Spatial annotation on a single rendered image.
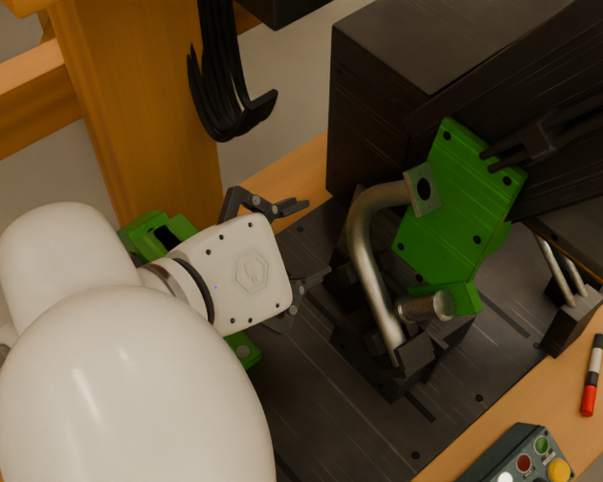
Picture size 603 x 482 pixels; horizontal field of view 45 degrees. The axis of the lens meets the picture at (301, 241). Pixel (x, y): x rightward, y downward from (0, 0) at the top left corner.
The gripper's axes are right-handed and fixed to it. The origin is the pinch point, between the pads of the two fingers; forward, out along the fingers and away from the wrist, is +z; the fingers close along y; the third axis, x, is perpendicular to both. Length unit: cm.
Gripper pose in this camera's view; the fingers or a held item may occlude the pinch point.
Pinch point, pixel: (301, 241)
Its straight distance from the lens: 76.4
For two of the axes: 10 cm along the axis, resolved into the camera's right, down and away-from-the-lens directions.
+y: -3.1, -9.4, -1.6
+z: 6.9, -3.4, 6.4
